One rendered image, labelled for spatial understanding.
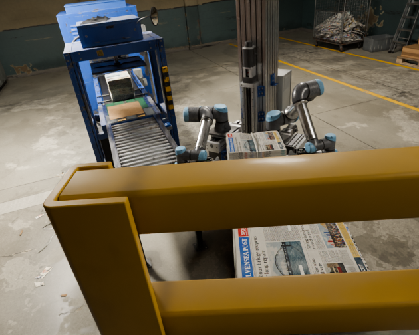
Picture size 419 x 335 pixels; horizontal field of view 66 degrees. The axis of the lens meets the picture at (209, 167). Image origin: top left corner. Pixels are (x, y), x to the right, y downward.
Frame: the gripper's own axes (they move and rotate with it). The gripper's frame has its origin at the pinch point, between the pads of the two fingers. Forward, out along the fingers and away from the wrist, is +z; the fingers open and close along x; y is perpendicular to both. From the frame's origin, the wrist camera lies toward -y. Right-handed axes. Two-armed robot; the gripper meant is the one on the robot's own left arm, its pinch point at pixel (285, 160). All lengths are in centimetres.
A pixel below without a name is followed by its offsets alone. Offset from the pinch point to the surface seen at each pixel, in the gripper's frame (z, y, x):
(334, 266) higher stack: 15, 44, 136
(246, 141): 28.0, 20.9, 5.9
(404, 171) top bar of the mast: 26, 100, 173
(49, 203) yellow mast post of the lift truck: 61, 100, 174
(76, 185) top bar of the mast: 60, 100, 171
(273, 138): 10.2, 20.9, 5.4
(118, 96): 170, 0, -190
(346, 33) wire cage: -294, -43, -694
